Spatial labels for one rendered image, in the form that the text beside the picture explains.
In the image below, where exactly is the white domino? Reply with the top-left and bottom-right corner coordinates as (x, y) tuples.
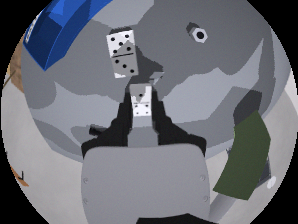
(129, 83), (151, 116)
(107, 30), (138, 78)

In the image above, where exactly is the small silver hex nut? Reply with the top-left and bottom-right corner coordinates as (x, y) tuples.
(189, 27), (207, 43)

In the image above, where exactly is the blue rack of labelled bins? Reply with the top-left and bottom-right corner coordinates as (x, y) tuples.
(23, 0), (113, 71)

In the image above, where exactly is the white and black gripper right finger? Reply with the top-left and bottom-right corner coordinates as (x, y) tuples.
(151, 91), (207, 157)

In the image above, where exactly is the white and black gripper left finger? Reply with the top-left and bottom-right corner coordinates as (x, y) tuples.
(81, 93), (133, 160)

